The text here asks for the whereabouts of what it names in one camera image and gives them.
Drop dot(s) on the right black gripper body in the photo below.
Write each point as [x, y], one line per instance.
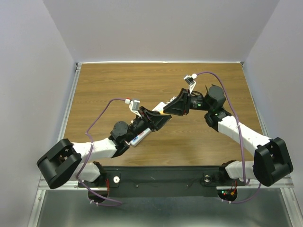
[195, 102]

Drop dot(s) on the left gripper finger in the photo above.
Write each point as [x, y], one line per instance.
[159, 121]
[147, 112]

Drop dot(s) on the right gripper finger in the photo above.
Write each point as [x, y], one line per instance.
[175, 108]
[181, 97]

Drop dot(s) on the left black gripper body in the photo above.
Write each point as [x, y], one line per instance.
[140, 124]

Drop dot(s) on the white power strip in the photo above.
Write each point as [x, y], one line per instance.
[142, 135]

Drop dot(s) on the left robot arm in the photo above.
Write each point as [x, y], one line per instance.
[66, 161]

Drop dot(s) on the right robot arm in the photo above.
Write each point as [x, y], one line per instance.
[271, 159]

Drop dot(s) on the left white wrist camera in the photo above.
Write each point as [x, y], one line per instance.
[134, 106]

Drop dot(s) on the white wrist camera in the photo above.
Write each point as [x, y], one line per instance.
[190, 80]
[134, 106]

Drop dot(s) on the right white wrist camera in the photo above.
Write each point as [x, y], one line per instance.
[190, 80]

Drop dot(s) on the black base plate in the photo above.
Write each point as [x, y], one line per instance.
[163, 181]

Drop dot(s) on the aluminium frame rail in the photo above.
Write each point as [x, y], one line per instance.
[163, 145]

